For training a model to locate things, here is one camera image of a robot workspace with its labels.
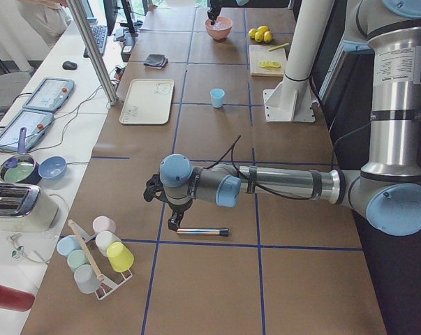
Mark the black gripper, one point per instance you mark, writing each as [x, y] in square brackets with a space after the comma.
[177, 208]
[213, 10]

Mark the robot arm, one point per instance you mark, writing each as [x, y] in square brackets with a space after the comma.
[387, 190]
[227, 4]

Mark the pink bowl of ice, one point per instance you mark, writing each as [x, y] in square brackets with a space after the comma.
[220, 29]

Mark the white cup on rack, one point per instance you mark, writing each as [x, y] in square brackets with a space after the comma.
[104, 239]

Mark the pink cup on rack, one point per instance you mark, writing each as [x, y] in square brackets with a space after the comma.
[103, 223]

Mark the light blue plastic cup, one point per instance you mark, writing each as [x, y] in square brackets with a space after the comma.
[217, 96]

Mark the white cup rack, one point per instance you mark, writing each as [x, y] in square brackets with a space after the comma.
[108, 285]

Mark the green cup on rack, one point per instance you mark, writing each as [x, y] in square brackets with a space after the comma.
[76, 259]

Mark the grey cup on rack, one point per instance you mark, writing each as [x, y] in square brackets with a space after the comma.
[86, 279]

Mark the blue cup on rack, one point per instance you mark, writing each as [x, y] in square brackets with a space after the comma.
[67, 245]

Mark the yellow lemon far left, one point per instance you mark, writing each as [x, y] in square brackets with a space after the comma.
[252, 33]

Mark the yellow lemon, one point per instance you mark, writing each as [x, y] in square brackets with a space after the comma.
[262, 29]
[267, 37]
[259, 37]
[252, 33]

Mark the yellow lemon middle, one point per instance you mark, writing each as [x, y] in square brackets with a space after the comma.
[259, 37]

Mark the steel muddler black tip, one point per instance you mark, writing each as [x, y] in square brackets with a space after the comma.
[223, 232]

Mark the yellow lemon top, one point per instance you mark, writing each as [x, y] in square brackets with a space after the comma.
[262, 29]

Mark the yellow lemon bottom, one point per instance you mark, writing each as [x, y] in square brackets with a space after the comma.
[267, 37]

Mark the wooden cutting board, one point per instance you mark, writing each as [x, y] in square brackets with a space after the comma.
[260, 53]

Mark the yellow plastic knife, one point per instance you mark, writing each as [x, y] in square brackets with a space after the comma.
[277, 47]

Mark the lemon slices row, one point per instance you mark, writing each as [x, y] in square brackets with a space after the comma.
[269, 64]

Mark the folded grey cloth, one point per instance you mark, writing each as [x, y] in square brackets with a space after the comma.
[155, 61]

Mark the cream bear serving tray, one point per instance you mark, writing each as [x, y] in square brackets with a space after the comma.
[147, 102]

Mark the black keyboard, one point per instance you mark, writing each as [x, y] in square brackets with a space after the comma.
[100, 34]

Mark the blue bowl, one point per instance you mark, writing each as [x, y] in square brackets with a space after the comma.
[53, 168]

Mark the black computer mouse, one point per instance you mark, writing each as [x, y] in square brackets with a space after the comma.
[69, 65]

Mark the blue saucepan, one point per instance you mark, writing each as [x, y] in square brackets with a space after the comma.
[21, 168]

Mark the cream toaster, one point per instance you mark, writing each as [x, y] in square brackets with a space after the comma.
[25, 208]

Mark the near teach pendant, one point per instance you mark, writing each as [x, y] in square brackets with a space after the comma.
[36, 122]

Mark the teach pendant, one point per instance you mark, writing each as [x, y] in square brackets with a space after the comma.
[36, 122]
[50, 94]

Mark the far teach pendant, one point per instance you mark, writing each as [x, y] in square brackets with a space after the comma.
[50, 94]

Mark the red bottle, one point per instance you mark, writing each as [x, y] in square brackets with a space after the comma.
[15, 300]

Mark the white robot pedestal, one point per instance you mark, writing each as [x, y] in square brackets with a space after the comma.
[291, 100]

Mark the aluminium frame post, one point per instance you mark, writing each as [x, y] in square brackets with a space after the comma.
[80, 19]

